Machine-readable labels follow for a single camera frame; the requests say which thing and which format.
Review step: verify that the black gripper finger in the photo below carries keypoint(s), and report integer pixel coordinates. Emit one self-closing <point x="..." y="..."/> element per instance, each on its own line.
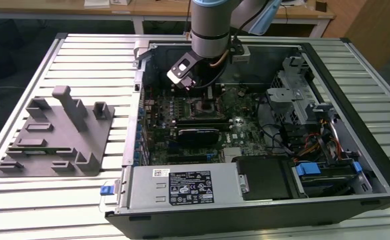
<point x="210" y="96"/>

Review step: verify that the CPU socket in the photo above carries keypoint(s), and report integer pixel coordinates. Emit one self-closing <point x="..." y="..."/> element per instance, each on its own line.
<point x="193" y="113"/>

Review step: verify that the black graphics card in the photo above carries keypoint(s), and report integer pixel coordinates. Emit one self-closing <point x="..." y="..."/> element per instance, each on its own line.
<point x="198" y="138"/>

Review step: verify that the green motherboard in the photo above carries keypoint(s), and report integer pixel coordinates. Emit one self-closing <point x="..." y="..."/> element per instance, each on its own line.
<point x="249" y="140"/>

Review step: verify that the silver metal disk bay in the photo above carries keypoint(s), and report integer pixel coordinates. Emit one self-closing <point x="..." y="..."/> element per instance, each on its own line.
<point x="283" y="96"/>

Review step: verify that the small silver heatsink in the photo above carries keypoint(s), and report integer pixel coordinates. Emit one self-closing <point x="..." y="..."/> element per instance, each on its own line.
<point x="233" y="152"/>

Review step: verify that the black expansion slot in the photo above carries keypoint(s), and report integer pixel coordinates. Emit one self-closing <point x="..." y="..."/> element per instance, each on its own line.
<point x="185" y="159"/>

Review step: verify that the black plastic shroud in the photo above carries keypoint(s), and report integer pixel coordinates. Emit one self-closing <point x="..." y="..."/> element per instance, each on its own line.
<point x="265" y="177"/>

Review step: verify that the white cardboard box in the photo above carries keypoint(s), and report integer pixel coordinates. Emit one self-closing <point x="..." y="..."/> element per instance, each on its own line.
<point x="97" y="3"/>
<point x="122" y="2"/>

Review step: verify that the silver power supply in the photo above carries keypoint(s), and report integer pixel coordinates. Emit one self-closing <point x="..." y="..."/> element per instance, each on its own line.
<point x="145" y="187"/>

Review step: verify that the hard disk in blue carrier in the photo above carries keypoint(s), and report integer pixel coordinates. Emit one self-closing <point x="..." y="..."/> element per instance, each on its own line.
<point x="309" y="170"/>

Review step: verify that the small brown box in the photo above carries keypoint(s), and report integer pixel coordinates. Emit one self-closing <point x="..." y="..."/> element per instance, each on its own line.
<point x="321" y="6"/>

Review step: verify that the grey parts rack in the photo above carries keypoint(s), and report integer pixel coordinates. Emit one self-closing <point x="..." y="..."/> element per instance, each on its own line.
<point x="64" y="142"/>

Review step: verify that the blue case latch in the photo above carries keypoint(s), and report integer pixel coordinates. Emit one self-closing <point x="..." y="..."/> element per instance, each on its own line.
<point x="106" y="190"/>

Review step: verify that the black PC case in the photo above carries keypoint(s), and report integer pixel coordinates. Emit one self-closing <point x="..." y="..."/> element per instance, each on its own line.
<point x="215" y="222"/>

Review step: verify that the blue plastic clip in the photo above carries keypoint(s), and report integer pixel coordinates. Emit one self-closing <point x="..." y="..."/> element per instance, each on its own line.
<point x="357" y="167"/>

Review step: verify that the wooden desk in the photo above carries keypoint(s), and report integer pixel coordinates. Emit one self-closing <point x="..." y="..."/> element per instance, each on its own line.
<point x="48" y="9"/>

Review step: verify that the wooden cabinet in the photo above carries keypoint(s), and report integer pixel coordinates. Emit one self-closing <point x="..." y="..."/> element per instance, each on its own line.
<point x="378" y="25"/>

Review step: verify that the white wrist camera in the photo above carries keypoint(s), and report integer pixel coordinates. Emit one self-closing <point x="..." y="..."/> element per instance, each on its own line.
<point x="182" y="68"/>

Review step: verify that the small grey wrist camera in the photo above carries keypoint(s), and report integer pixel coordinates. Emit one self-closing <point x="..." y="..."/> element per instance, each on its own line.
<point x="242" y="55"/>

